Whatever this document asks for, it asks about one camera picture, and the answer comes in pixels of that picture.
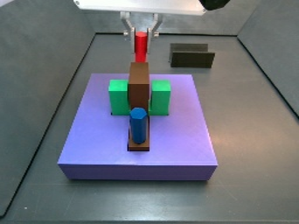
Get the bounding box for red cylinder peg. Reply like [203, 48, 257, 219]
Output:
[135, 31, 147, 62]

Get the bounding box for green block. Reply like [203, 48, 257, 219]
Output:
[109, 80, 130, 116]
[150, 80, 173, 116]

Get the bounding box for brown L-shaped block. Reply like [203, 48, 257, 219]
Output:
[129, 62, 150, 151]

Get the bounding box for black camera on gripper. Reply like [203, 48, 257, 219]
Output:
[199, 0, 230, 11]

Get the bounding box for right green block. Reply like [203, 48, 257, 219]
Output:
[150, 80, 173, 116]

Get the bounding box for left green block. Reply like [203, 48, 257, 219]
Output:
[109, 80, 130, 116]

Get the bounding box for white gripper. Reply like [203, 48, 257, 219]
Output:
[74, 0, 206, 40]

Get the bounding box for blue hexagonal peg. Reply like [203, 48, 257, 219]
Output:
[130, 108, 147, 144]

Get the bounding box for black peg holder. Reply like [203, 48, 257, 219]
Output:
[170, 43, 215, 68]

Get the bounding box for purple board base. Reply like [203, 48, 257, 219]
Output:
[59, 73, 218, 180]

